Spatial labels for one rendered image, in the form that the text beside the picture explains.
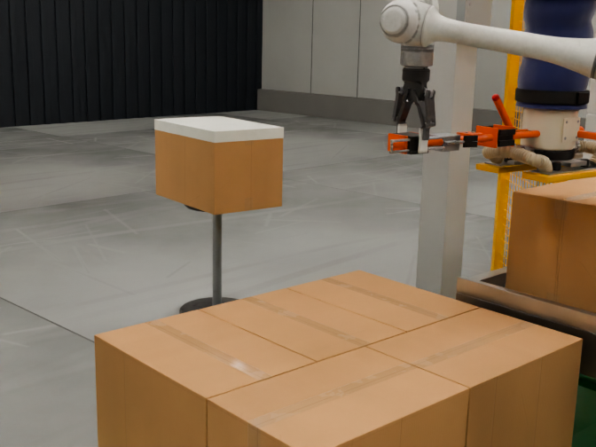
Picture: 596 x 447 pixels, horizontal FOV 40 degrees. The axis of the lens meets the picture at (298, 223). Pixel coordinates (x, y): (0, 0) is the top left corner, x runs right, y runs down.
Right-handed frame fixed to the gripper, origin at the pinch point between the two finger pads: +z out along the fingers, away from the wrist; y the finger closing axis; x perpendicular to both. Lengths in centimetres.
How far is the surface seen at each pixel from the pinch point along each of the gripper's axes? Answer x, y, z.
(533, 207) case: -72, 15, 29
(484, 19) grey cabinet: -132, 103, -37
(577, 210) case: -74, -1, 27
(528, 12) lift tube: -49, 5, -36
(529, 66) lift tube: -49, 3, -20
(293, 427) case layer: 52, -20, 65
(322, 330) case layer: 6, 31, 65
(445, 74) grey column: -118, 111, -12
